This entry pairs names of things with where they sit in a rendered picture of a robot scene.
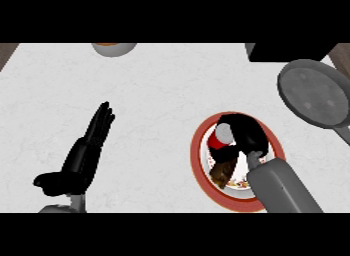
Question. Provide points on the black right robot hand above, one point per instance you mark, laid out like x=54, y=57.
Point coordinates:
x=248, y=135

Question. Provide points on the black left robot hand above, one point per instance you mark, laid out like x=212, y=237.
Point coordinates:
x=85, y=155

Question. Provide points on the red can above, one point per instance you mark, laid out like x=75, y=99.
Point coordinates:
x=221, y=137

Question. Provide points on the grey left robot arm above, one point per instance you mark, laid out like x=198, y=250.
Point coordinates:
x=63, y=206

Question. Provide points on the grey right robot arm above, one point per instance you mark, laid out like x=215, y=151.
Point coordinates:
x=280, y=186

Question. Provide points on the red rimmed white plate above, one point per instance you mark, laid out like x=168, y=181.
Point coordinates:
x=201, y=166

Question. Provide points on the grey frying pan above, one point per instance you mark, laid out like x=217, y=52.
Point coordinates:
x=319, y=96

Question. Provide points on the black appliance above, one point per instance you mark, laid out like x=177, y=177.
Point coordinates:
x=288, y=51

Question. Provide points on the grey bowl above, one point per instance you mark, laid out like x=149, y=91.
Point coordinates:
x=114, y=49

